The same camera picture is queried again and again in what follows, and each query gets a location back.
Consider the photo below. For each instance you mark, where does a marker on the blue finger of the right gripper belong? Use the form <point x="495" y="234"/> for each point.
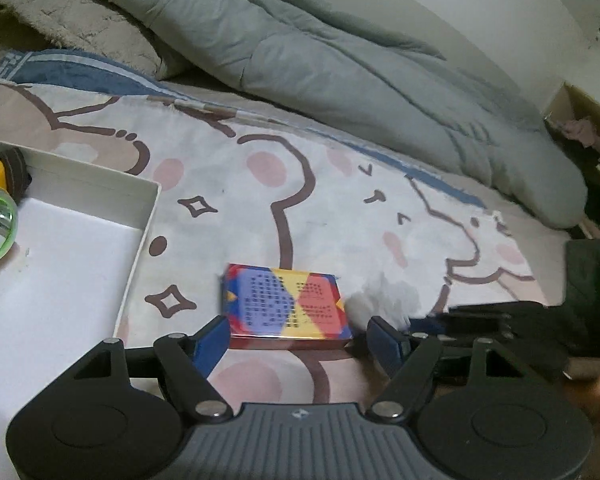
<point x="479" y="318"/>

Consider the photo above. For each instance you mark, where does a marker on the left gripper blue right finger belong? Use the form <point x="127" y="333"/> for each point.
<point x="389" y="347"/>

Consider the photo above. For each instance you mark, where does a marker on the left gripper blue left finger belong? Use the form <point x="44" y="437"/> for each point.
<point x="210" y="344"/>

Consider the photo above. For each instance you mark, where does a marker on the colourful card box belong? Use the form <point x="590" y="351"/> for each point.
<point x="278" y="309"/>

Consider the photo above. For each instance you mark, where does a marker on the yellow headlamp with strap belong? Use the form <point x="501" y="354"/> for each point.
<point x="14" y="182"/>

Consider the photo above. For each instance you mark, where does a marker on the cartoon bear patterned cloth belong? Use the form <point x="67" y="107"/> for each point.
<point x="237" y="189"/>

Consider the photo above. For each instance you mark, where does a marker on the white shallow cardboard box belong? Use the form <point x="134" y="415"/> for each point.
<point x="81" y="228"/>

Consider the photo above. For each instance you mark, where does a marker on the pink clothes on shelf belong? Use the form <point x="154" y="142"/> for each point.
<point x="581" y="130"/>

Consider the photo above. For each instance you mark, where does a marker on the right wooden shelf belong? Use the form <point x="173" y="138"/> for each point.
<point x="571" y="102"/>

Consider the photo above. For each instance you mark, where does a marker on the grey quilted duvet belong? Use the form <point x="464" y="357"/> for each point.
<point x="385" y="87"/>

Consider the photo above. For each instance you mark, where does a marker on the beige fluffy pillow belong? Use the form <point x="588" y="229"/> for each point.
<point x="91" y="26"/>

